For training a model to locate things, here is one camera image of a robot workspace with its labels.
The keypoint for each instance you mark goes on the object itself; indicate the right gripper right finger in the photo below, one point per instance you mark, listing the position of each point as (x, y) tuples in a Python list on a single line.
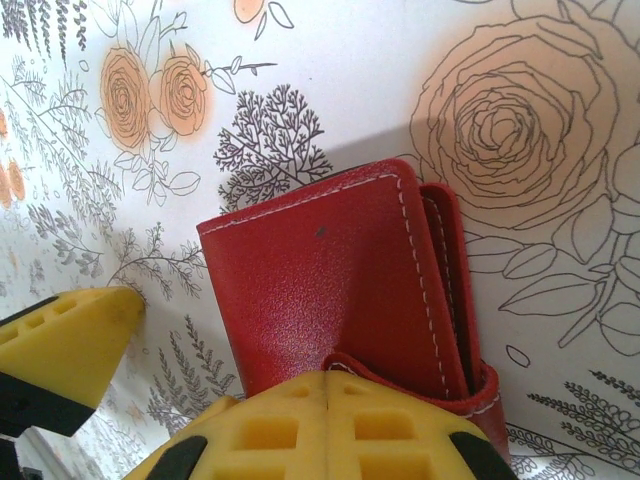
[(340, 450)]

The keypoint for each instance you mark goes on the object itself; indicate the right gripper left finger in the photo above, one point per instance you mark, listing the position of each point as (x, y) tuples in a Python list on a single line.
[(310, 450)]

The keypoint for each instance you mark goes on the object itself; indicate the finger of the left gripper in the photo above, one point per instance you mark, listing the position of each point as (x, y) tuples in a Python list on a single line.
[(75, 340)]

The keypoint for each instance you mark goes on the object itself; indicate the red leather card holder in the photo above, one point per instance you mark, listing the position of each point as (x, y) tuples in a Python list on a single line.
[(325, 280)]

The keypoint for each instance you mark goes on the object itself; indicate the floral patterned table cover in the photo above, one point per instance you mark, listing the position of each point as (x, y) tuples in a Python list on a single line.
[(350, 75)]

